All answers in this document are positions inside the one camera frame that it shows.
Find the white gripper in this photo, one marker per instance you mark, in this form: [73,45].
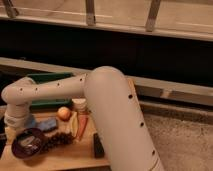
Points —
[17,124]

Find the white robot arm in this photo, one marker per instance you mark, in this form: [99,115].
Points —
[114,108]

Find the purple bowl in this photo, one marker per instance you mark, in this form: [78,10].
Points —
[26,153]

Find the small blue cup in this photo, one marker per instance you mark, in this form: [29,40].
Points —
[31,122]

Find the blue sponge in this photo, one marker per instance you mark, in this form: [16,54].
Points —
[47,125]

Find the bunch of dark grapes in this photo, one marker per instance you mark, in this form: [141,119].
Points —
[56,140]

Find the apple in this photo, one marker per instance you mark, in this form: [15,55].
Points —
[64,113]

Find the green plastic tray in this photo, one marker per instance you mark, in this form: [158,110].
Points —
[47,77]

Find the banana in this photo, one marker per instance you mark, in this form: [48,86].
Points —
[72,126]

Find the carrot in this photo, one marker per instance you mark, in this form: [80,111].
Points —
[82,123]

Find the white cup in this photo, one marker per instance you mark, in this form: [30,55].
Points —
[80,104]

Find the black remote control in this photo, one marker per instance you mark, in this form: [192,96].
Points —
[98,148]

